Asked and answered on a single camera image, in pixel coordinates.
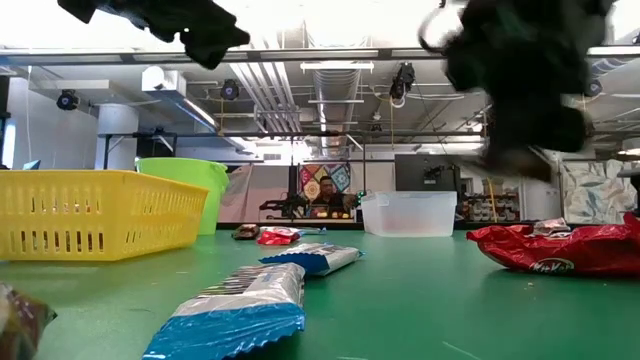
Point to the storage shelf with items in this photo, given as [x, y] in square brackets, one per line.
[480, 207]

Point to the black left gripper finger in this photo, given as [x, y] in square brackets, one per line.
[212, 40]

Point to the seated person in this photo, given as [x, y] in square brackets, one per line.
[327, 195]

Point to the clear plastic container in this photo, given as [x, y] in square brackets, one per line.
[410, 215]

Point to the brown candy bar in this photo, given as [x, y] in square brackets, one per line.
[246, 232]
[20, 320]

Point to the black monitor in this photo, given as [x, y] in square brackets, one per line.
[415, 172]

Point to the colourful patchwork quilt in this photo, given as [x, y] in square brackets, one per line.
[312, 187]

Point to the lime green plastic bucket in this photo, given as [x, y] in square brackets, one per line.
[200, 195]

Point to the black ceiling spotlight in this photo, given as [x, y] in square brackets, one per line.
[230, 90]
[402, 80]
[67, 100]
[597, 87]

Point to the silver ventilation duct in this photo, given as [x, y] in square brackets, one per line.
[335, 100]

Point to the white and blue candy bar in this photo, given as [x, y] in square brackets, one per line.
[311, 230]
[315, 257]
[235, 315]

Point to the patterned wall tapestry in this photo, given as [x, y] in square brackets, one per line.
[595, 192]

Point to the green table mat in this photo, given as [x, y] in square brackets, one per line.
[425, 310]

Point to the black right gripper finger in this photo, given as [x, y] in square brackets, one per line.
[565, 122]
[515, 122]

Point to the yellow slotted plastic basket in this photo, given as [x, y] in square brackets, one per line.
[100, 215]

